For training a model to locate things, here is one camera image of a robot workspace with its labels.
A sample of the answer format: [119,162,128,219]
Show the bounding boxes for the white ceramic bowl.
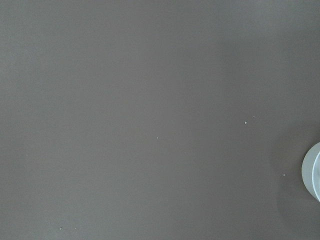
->
[301,143,320,202]

